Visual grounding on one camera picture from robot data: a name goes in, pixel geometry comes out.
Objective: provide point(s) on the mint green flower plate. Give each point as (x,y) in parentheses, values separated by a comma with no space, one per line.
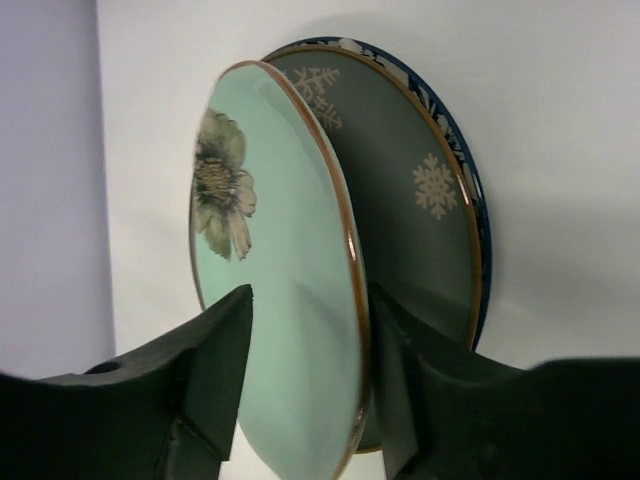
(270,208)

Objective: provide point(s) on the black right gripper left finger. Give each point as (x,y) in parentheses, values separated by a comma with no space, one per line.
(165,410)

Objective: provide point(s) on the dark grey snowflake plate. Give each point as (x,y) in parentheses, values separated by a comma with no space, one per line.
(400,225)

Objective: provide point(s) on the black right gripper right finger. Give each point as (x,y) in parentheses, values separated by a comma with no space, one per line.
(445,412)

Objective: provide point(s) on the blue floral patterned plate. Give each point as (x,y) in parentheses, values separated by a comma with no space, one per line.
(450,125)

